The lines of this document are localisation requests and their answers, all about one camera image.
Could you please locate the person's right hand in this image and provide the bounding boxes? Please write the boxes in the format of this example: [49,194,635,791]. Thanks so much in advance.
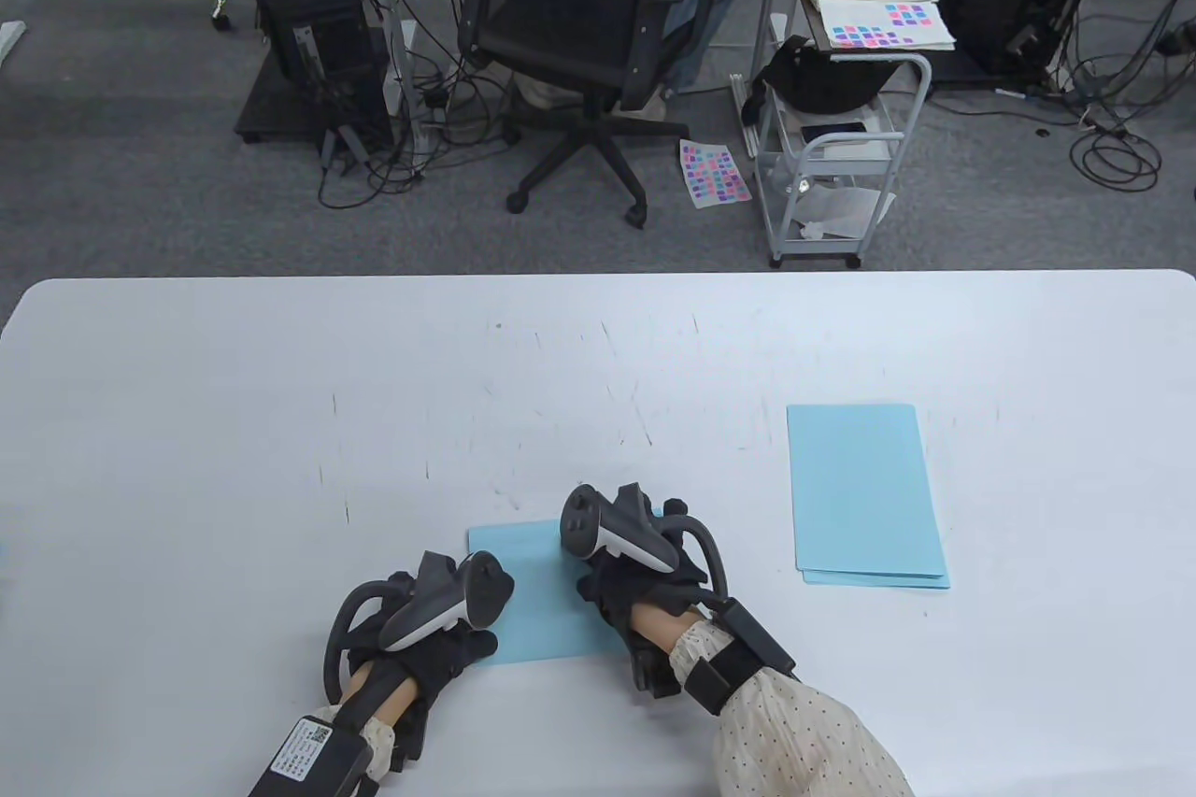
[559,489,725,639]

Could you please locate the left black white controller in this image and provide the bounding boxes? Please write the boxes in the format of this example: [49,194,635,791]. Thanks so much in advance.
[322,551,515,700]

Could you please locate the person's left hand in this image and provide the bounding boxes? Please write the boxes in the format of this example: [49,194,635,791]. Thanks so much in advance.
[346,551,515,704]

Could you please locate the black platform base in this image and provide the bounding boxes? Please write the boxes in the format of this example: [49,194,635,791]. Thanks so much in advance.
[234,50,393,146]

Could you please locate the black cable bundle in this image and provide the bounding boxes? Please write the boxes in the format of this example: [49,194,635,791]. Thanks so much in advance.
[316,0,510,211]

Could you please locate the right black white controller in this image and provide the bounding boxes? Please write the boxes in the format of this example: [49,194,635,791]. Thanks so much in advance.
[559,484,730,602]

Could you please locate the black white controller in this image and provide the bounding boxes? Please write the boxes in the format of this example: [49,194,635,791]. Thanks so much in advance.
[559,484,730,602]
[322,551,515,700]

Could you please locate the black cable coil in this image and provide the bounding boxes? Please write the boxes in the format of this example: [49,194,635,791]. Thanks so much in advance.
[1070,124,1162,192]

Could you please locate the right black wrist camera module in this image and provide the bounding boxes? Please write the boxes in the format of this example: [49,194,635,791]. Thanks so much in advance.
[626,599,797,719]

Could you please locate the colourful sticker sheet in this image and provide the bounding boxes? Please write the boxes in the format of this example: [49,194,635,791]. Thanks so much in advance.
[678,139,753,207]
[818,0,958,52]

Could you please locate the person's left forearm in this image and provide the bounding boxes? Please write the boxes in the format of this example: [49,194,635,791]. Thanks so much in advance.
[336,662,417,779]

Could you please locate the light blue paper sheet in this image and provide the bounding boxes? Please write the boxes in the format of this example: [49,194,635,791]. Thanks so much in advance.
[802,568,952,591]
[467,512,678,667]
[787,405,947,580]

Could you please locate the white metal cart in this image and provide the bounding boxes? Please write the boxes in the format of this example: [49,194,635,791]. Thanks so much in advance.
[752,12,933,267]

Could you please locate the left black wrist camera module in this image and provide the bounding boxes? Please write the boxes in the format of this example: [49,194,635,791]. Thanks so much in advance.
[248,713,375,797]

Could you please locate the white loose papers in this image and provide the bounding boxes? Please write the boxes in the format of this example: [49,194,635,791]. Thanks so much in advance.
[794,185,896,239]

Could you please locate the black bag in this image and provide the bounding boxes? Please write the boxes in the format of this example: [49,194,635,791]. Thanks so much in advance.
[743,36,893,125]

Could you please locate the person's right forearm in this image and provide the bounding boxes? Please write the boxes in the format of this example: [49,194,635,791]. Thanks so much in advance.
[631,605,917,797]

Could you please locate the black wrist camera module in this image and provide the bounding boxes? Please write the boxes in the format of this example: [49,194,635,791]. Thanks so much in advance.
[626,599,797,719]
[248,713,375,797]

